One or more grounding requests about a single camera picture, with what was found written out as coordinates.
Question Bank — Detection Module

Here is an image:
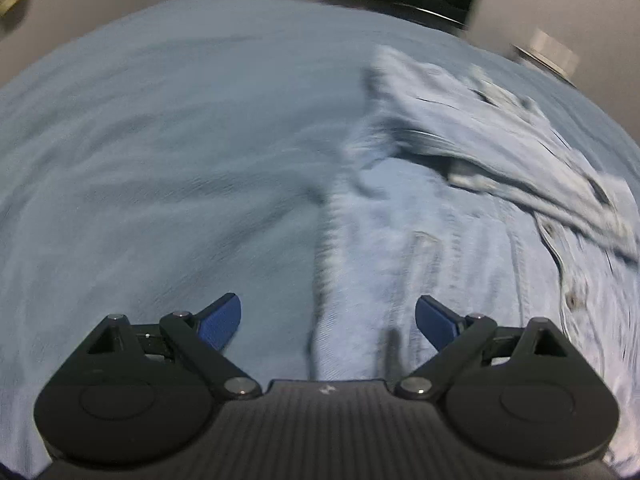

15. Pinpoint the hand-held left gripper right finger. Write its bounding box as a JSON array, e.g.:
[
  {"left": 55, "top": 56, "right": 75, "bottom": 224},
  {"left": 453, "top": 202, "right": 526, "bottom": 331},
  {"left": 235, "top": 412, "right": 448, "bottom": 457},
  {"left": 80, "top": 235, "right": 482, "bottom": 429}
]
[{"left": 395, "top": 295, "right": 583, "bottom": 401}]

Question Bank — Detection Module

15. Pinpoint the white router with antennas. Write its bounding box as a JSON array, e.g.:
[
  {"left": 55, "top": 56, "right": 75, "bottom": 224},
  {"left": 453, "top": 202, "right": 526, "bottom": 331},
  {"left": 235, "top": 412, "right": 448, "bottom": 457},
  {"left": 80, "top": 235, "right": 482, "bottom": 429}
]
[{"left": 530, "top": 27, "right": 581, "bottom": 73}]

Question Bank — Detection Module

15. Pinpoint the blue fleece blanket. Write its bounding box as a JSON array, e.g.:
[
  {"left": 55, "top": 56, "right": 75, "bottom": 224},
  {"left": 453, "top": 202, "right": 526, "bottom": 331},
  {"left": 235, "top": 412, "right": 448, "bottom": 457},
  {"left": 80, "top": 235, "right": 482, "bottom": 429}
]
[{"left": 0, "top": 0, "right": 640, "bottom": 480}]

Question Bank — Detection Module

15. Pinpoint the light blue denim jacket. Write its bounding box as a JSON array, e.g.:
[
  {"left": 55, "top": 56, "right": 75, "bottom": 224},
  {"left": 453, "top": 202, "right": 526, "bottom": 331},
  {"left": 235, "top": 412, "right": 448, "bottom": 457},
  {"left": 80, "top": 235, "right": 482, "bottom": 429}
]
[{"left": 305, "top": 45, "right": 640, "bottom": 461}]

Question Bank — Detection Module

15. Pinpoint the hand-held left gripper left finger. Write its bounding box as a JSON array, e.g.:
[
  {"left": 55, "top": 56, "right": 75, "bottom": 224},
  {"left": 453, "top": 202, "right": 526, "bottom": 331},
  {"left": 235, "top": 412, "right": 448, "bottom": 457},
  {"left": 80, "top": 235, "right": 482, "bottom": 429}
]
[{"left": 70, "top": 292, "right": 262, "bottom": 401}]

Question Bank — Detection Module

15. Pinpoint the white router shelf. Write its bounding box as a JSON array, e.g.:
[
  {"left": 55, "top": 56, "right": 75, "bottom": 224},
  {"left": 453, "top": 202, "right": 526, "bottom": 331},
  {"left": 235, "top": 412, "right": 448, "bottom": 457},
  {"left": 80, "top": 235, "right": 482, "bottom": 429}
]
[{"left": 510, "top": 44, "right": 576, "bottom": 86}]

